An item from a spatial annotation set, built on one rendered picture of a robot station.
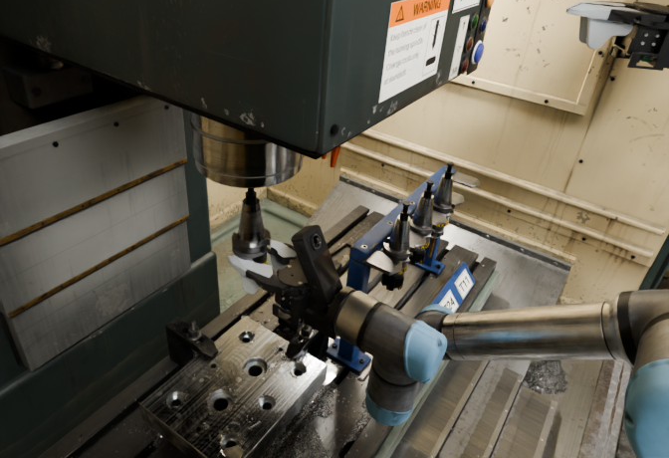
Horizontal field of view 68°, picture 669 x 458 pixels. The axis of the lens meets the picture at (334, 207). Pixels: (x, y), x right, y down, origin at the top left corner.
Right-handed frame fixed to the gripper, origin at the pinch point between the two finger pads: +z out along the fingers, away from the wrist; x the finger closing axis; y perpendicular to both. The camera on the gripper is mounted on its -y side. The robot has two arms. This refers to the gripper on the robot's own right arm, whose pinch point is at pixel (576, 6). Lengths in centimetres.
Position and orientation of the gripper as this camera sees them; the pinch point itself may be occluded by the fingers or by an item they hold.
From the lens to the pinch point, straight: 86.1
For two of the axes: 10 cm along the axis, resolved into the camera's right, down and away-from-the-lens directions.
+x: 0.7, -5.3, 8.4
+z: -9.9, -1.0, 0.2
